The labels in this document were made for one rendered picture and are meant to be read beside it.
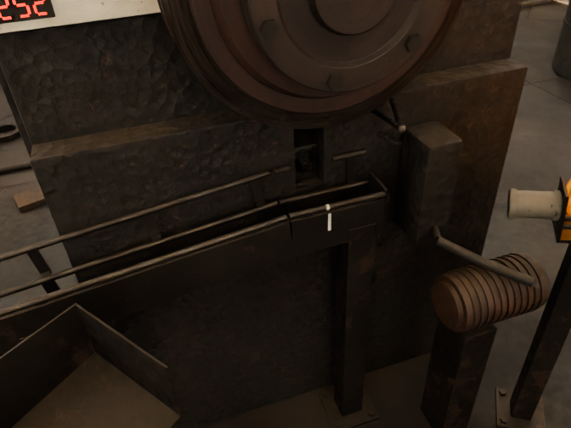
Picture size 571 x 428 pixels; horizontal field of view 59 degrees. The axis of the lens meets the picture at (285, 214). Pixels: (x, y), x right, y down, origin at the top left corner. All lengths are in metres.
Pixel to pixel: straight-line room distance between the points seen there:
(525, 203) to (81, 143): 0.82
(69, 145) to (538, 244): 1.70
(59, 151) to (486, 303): 0.84
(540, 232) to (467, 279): 1.11
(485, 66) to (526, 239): 1.09
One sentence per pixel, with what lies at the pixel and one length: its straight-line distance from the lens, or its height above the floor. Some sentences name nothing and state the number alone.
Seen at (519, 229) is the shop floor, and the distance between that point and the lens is 2.18.
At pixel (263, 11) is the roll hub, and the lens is 0.67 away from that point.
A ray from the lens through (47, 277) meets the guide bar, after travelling 1.01.
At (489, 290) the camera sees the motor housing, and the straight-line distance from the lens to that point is 1.11.
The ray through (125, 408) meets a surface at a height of 0.61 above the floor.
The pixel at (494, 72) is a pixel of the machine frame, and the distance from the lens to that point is 1.14.
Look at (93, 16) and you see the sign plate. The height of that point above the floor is 1.07.
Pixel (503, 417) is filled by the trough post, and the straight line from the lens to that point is 1.55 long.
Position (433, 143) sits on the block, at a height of 0.80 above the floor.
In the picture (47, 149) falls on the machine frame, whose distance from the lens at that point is 0.94.
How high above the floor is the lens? 1.27
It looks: 37 degrees down
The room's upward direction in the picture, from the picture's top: 3 degrees counter-clockwise
